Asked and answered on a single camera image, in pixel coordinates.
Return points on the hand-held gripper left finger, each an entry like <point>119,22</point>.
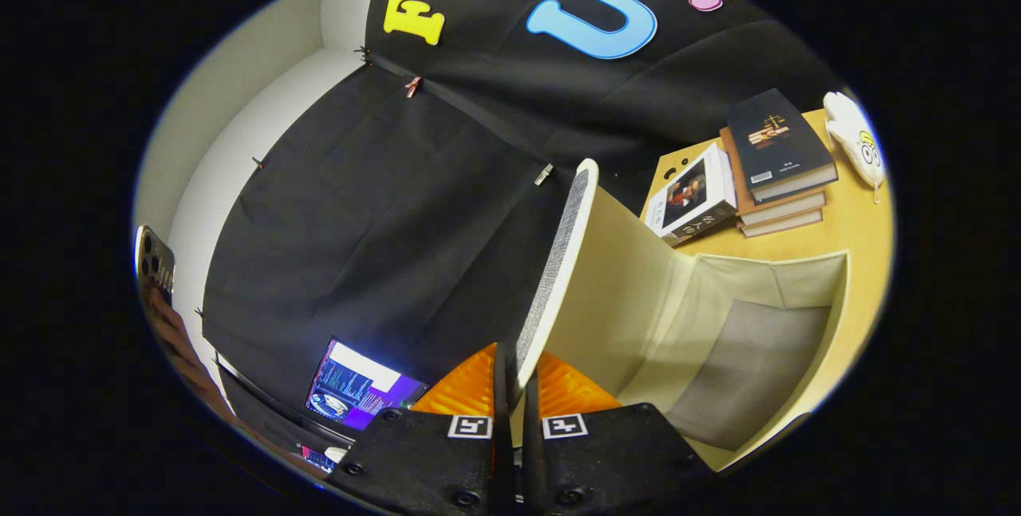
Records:
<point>502,396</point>

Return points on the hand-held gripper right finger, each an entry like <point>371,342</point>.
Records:
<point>530,460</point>

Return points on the grey fabric storage box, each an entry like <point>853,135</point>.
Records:
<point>638,301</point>

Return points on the lit computer screen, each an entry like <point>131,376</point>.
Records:
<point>359,384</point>

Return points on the black backdrop cloth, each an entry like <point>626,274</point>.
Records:
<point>359,221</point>

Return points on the silver clip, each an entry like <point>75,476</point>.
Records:
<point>544,174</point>

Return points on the white portrait book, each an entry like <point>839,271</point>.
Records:
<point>690,197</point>

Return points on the orange clip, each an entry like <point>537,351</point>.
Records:
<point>412,86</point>

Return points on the thin beige book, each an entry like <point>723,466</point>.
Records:
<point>782,226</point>

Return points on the brown cover book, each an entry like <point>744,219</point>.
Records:
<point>786,209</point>

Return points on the smartphone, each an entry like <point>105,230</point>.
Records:
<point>155,261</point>

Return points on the dark blue book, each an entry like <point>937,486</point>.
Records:
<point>774,137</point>

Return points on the white plush toy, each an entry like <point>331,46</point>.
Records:
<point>853,133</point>

